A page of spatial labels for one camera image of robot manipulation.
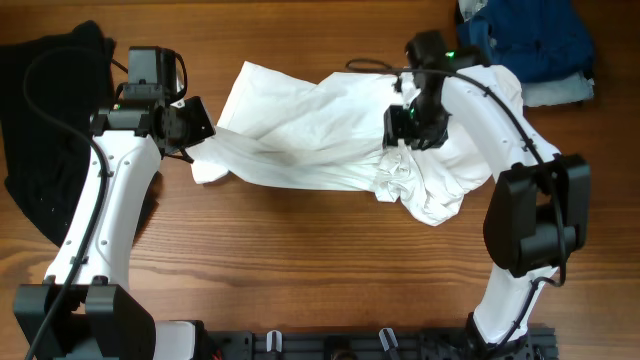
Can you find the white t-shirt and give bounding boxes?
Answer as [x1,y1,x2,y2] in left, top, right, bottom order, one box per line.
[187,62,491,226]

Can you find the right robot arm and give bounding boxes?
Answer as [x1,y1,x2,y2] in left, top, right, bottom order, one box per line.
[382,31,591,359]

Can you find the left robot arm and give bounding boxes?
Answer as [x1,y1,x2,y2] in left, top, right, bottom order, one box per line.
[13,46,214,359]

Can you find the black garment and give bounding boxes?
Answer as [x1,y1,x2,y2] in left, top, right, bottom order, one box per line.
[1,21,115,245]

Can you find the folded dark blue garment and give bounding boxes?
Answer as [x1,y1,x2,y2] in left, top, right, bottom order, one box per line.
[456,0,595,83]

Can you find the folded light blue jeans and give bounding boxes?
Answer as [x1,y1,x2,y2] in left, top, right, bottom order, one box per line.
[457,0,596,109]

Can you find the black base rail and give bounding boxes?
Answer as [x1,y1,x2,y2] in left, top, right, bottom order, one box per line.
[204,327,559,360]

